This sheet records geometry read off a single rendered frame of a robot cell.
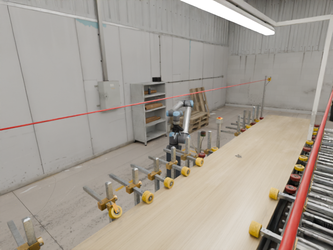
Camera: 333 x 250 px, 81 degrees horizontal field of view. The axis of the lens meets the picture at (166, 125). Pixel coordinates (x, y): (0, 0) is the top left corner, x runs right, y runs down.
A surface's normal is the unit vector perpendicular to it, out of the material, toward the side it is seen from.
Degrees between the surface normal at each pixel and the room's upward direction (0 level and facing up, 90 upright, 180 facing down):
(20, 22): 90
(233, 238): 0
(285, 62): 90
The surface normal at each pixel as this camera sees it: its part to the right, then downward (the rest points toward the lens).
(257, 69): -0.61, 0.23
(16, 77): 0.79, 0.15
